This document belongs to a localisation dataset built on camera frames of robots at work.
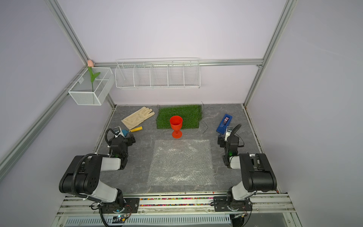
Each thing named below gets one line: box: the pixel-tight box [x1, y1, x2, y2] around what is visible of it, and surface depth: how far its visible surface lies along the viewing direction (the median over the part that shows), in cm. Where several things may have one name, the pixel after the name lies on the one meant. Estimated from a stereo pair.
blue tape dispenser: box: [216, 113, 234, 135], surface depth 104 cm
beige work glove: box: [121, 106, 156, 131], surface depth 114 cm
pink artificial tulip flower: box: [87, 59, 101, 93], surface depth 92 cm
